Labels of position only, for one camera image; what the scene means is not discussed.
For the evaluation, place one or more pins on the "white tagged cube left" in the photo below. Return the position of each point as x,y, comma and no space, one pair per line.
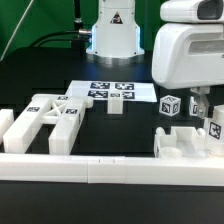
169,105

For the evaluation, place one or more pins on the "white tagged cube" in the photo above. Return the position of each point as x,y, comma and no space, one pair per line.
192,107
169,105

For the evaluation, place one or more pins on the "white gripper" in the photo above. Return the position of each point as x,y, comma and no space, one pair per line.
189,48

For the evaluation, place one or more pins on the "white chair back frame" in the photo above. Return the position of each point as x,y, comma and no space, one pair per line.
65,113

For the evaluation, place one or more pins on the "black pole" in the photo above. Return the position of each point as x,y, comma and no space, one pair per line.
77,15

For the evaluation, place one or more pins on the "white chair seat block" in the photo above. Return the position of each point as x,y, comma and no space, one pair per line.
182,141

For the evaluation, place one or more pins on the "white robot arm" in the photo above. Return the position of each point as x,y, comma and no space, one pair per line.
115,35

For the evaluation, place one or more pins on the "white marker base sheet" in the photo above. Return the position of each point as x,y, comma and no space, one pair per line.
100,90

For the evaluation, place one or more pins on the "white tagged cube right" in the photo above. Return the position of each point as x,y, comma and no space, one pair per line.
192,107

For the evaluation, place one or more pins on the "white U-shaped fence frame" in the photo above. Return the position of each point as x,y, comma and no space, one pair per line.
207,171

